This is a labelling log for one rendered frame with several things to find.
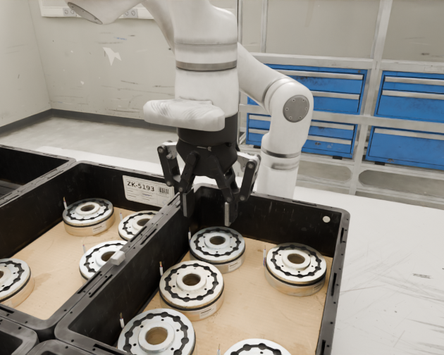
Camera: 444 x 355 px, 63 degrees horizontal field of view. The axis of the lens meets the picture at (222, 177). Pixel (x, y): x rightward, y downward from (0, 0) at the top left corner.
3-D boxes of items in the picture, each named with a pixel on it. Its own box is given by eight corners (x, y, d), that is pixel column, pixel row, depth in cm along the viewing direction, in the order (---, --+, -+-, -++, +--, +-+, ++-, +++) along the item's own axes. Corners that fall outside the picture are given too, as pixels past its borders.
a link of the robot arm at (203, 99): (139, 123, 39) (133, 63, 36) (187, 98, 48) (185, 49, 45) (218, 134, 36) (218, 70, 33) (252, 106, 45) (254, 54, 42)
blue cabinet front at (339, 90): (246, 143, 257) (249, 62, 231) (352, 157, 235) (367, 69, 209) (244, 144, 254) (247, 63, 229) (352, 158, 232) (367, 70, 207)
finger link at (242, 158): (223, 147, 43) (218, 163, 44) (258, 164, 42) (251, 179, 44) (230, 140, 45) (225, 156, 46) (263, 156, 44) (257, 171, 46)
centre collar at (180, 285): (185, 268, 60) (184, 265, 60) (211, 275, 58) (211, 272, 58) (170, 288, 56) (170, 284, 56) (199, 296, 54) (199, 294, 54)
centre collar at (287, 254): (282, 249, 64) (283, 246, 64) (311, 254, 63) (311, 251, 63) (279, 268, 60) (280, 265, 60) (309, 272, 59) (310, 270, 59)
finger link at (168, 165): (172, 139, 49) (186, 177, 51) (161, 141, 49) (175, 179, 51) (162, 145, 46) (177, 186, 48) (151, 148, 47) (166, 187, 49)
